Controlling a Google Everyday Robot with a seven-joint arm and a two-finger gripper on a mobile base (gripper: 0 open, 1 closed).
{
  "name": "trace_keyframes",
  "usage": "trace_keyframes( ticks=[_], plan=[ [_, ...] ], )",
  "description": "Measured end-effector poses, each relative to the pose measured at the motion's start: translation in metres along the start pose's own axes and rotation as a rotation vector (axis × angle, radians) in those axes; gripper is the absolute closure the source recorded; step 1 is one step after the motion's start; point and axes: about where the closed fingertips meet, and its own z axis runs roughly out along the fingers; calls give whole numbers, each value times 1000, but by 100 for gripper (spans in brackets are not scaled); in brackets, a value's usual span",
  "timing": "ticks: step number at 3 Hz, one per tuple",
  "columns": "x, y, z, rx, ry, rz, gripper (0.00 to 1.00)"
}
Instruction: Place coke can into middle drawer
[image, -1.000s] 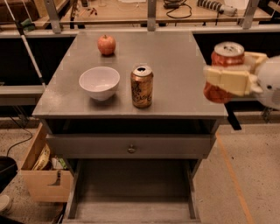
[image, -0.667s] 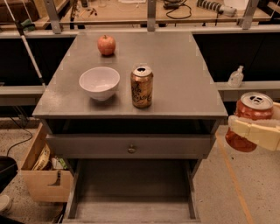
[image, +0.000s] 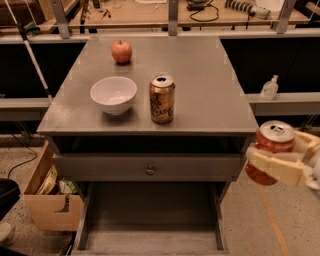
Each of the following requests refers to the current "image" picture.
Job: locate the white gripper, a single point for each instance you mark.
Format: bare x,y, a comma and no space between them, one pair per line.
315,173

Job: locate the red coke can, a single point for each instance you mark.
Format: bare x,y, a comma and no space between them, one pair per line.
272,136

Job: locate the grey drawer cabinet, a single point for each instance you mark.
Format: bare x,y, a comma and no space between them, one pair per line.
152,146

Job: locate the gold soda can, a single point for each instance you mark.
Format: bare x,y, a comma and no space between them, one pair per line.
162,96

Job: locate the open middle drawer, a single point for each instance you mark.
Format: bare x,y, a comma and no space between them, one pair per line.
151,219

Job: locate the closed top drawer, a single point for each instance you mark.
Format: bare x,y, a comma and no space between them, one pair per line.
149,167

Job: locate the black white ribbed tool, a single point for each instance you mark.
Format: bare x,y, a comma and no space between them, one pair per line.
247,8

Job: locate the white bowl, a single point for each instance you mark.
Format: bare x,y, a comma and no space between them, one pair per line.
114,95

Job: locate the red apple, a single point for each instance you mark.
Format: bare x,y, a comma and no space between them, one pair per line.
121,51

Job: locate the wooden box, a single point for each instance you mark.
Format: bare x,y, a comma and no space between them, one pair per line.
54,211

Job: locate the snack bag in box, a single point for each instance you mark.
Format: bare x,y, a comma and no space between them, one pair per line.
49,182

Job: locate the white pole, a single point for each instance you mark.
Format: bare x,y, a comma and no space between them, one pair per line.
30,52

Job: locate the black round object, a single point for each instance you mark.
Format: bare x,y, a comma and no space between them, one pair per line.
9,195

